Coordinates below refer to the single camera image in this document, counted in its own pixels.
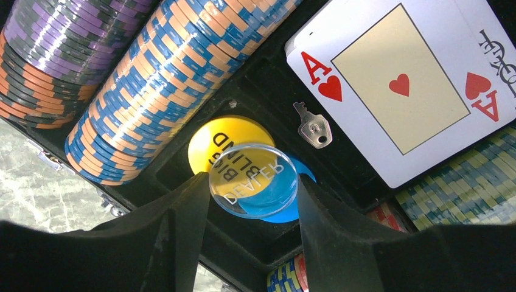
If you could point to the blue yellow chip stack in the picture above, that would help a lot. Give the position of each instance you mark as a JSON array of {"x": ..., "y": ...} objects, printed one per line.
[{"x": 289, "y": 276}]

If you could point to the playing cards deck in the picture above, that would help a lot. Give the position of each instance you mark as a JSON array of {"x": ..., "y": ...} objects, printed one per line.
[{"x": 410, "y": 83}]

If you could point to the small silver key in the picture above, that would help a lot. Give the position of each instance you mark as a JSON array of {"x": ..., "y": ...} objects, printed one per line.
[{"x": 314, "y": 128}]

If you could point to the black poker chip case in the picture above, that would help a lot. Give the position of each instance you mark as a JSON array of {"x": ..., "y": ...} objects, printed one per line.
[{"x": 241, "y": 251}]

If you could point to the clear dealer button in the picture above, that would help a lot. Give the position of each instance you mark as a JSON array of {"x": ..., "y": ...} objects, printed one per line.
[{"x": 232, "y": 206}]

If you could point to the yellow dealer button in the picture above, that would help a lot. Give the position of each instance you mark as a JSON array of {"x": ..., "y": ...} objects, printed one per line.
[{"x": 230, "y": 141}]

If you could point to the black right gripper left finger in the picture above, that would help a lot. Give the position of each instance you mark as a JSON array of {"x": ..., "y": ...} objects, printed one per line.
[{"x": 153, "y": 248}]

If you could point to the blue orange ten chip stack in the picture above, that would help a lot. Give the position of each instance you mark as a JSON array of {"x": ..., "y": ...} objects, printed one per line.
[{"x": 180, "y": 58}]

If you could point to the purple poker chip stack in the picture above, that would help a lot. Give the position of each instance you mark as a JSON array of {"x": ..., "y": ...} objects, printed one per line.
[{"x": 75, "y": 41}]

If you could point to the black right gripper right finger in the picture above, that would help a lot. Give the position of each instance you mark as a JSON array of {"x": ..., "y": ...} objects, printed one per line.
[{"x": 347, "y": 251}]

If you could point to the orange black chip stack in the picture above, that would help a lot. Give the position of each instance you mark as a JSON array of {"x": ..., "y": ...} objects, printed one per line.
[{"x": 34, "y": 98}]

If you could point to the blue round button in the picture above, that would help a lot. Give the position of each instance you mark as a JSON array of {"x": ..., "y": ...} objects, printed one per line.
[{"x": 278, "y": 203}]

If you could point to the red poker chip stack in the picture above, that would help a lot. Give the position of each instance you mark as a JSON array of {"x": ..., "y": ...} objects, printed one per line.
[{"x": 388, "y": 214}]

